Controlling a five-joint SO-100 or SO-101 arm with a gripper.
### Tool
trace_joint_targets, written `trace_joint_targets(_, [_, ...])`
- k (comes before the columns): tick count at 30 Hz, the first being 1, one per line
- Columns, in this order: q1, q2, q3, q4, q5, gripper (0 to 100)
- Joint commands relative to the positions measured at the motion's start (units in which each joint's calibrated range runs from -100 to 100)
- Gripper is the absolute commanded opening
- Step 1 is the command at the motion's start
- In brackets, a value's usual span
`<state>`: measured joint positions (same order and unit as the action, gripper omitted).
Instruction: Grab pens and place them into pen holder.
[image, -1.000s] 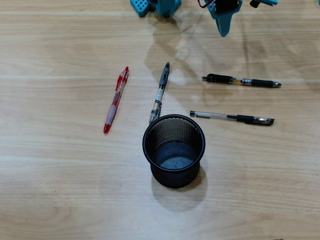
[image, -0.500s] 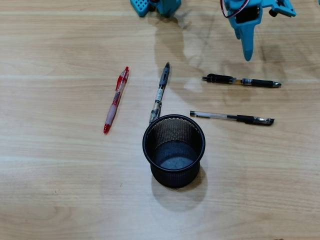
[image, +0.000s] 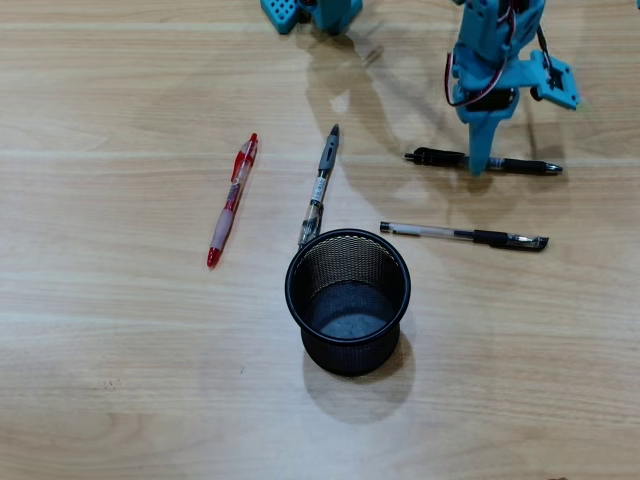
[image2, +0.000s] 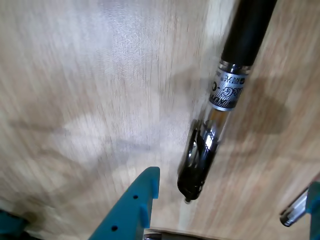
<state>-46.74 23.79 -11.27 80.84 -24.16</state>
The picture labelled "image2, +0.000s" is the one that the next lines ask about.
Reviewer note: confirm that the black pen silver tip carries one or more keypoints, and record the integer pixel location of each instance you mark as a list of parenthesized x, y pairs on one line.
[(242, 37)]

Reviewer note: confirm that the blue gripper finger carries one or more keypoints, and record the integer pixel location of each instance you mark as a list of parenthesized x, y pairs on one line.
[(315, 210), (130, 210)]

